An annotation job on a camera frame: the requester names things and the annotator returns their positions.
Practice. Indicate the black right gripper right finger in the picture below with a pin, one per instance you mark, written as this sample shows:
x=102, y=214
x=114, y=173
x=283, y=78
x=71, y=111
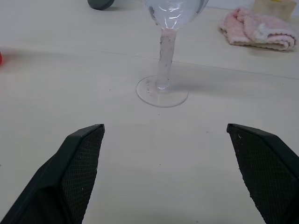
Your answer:
x=268, y=172

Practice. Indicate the bottle with red liquid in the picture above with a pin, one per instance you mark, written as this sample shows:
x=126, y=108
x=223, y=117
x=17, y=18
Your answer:
x=1, y=58

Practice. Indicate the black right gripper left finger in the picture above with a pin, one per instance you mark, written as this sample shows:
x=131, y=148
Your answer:
x=58, y=182

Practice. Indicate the clear empty plastic bottle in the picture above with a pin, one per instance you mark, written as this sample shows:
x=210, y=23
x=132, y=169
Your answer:
x=165, y=58

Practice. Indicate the pink folded towel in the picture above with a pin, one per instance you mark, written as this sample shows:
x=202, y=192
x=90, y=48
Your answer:
x=257, y=32

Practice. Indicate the yellowish tape roll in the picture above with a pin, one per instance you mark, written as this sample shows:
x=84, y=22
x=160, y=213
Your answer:
x=273, y=8

